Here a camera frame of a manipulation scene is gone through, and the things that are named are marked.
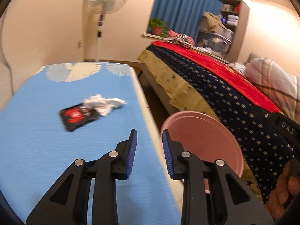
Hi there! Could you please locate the black packet with red print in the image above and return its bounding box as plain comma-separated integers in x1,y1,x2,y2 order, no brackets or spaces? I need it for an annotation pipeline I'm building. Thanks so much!
58,101,99,132

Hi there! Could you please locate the pink clothing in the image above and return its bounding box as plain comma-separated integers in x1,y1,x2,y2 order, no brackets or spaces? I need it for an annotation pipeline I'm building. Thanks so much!
167,30,185,40

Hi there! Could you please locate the olive jacket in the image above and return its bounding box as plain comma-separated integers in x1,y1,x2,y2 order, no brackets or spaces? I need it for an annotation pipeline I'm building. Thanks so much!
202,11,227,32

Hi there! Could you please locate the black and white patterned cloth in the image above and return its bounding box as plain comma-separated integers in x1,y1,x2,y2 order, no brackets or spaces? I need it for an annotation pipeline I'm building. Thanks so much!
172,34,195,48

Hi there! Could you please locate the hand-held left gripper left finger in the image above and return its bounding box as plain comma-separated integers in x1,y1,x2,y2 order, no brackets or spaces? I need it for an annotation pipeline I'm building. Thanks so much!
26,129,138,225

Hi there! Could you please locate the potted green plant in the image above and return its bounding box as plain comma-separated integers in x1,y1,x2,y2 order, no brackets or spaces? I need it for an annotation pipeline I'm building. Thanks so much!
148,17,169,38

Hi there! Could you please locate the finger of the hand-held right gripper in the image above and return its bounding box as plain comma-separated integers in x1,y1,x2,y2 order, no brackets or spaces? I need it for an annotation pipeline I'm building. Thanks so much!
256,108,278,125

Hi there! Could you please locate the white window sill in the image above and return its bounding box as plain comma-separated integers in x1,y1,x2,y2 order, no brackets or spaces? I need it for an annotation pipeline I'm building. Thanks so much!
142,32,169,39

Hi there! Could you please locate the white crumpled cloth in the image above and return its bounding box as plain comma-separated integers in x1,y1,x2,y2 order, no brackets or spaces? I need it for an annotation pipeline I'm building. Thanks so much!
228,62,246,75

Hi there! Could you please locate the blue curtain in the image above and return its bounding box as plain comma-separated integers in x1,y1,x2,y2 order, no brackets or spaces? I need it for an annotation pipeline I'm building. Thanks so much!
150,0,223,38

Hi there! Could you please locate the plaid pillow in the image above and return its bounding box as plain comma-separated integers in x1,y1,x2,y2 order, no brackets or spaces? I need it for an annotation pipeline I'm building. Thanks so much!
244,56,300,122

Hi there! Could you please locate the red blanket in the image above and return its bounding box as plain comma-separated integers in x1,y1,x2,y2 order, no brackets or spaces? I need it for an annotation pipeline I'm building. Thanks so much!
151,41,284,115

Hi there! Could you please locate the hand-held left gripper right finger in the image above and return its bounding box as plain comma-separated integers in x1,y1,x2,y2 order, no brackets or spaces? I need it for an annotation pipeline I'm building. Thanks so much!
162,129,275,225

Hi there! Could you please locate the person's right hand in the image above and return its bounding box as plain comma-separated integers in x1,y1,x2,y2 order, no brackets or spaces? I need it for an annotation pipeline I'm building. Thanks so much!
265,160,300,219

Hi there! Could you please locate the navy star blanket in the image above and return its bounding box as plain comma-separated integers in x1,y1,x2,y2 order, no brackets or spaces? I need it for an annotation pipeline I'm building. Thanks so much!
144,44,296,204

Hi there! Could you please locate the grey wall cable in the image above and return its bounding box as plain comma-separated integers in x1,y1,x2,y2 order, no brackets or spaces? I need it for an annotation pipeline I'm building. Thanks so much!
0,14,14,92

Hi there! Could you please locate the wooden bookshelf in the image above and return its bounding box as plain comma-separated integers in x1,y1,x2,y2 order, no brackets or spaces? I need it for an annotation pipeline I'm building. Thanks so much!
220,0,242,32

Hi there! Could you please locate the pink plastic bucket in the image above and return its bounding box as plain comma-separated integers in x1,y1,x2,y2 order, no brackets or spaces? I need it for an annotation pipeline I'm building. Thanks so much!
160,111,245,194

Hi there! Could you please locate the white crumpled tissue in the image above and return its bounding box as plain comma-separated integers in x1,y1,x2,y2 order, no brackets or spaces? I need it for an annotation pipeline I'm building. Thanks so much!
82,94,127,117

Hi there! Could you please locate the clear plastic storage box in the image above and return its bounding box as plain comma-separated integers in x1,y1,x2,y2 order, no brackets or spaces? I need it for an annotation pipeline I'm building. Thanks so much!
196,29,235,58

